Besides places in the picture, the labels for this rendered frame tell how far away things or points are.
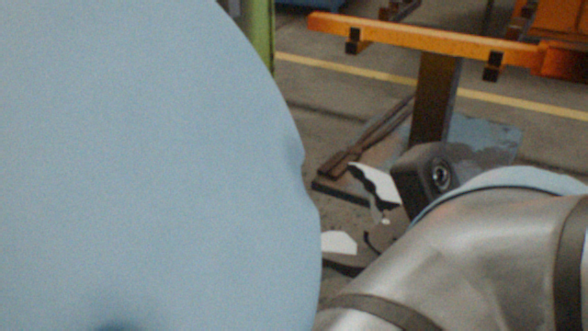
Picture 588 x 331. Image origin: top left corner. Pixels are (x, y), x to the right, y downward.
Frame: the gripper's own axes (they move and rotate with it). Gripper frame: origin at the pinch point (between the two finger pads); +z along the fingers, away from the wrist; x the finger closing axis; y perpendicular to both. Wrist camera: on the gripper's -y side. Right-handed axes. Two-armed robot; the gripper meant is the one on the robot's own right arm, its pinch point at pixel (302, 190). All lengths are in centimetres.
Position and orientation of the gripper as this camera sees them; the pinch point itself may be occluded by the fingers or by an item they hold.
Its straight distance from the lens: 49.0
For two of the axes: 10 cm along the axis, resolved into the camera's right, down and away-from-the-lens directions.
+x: 6.3, -4.3, 6.4
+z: -7.7, -3.5, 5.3
